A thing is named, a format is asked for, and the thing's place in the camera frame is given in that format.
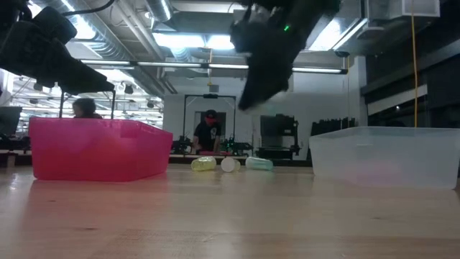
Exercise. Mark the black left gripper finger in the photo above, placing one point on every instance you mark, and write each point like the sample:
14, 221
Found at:
66, 84
84, 73

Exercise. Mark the row of black chairs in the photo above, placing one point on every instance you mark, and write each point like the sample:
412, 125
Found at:
330, 127

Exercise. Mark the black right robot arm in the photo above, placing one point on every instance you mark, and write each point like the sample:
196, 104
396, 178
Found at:
312, 11

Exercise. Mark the black equipment rack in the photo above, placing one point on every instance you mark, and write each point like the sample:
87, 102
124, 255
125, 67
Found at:
276, 129

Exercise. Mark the pink plastic bin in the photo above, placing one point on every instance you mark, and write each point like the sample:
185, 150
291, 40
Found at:
97, 151

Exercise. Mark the white ceiling air unit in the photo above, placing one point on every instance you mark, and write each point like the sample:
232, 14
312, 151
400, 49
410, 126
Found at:
413, 7

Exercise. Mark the grey wall vent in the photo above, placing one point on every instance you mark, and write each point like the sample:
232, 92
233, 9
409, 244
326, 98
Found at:
213, 88

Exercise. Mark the clear plastic bin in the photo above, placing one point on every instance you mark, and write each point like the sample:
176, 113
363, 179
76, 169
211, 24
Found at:
413, 151

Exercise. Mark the black ceiling dome camera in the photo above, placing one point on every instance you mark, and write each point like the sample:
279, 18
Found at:
341, 54

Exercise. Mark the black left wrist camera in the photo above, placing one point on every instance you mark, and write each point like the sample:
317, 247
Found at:
54, 23

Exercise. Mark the background black robot arm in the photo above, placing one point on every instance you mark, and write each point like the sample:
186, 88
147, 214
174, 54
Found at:
181, 144
237, 146

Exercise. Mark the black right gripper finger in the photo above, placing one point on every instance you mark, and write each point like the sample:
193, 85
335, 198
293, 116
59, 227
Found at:
278, 81
257, 90

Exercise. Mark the green pill bottle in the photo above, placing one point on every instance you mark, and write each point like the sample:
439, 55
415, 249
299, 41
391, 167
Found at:
259, 164

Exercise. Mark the black monitor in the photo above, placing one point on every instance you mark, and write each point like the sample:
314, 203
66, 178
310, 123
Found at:
9, 120

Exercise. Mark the person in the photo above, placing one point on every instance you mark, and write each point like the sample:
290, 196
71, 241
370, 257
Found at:
207, 135
85, 107

